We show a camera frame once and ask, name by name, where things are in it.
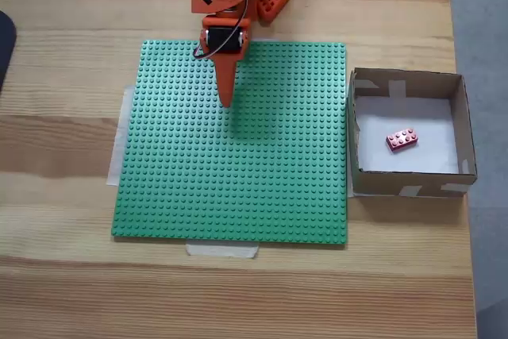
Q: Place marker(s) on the green lego baseplate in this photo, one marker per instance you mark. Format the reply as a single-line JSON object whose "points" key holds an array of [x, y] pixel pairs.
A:
{"points": [[190, 164]]}

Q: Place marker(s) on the white paper box lining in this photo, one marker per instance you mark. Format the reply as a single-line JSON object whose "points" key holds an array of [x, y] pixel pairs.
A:
{"points": [[428, 116]]}

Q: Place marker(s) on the wide masking tape strip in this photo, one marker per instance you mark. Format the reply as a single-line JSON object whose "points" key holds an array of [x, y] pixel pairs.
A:
{"points": [[118, 148]]}

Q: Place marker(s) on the black rounded object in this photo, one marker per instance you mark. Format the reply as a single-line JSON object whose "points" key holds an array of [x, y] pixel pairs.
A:
{"points": [[6, 49]]}

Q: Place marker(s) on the cardboard box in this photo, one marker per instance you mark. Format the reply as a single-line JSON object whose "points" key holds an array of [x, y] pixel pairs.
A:
{"points": [[416, 186]]}

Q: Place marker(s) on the red lego block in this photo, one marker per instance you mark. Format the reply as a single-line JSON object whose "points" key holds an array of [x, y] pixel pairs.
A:
{"points": [[402, 140]]}

